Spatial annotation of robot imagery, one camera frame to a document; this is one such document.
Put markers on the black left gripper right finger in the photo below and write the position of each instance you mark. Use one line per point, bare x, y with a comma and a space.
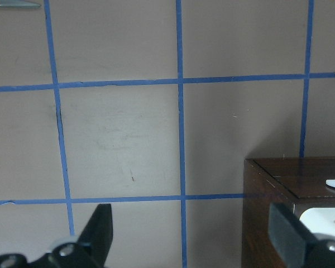
294, 243

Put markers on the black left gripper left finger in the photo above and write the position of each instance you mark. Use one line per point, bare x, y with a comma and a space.
92, 246

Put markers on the grey orange scissors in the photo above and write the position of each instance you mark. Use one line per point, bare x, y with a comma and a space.
18, 4

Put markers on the white plastic tray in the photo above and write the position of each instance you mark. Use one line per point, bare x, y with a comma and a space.
320, 222

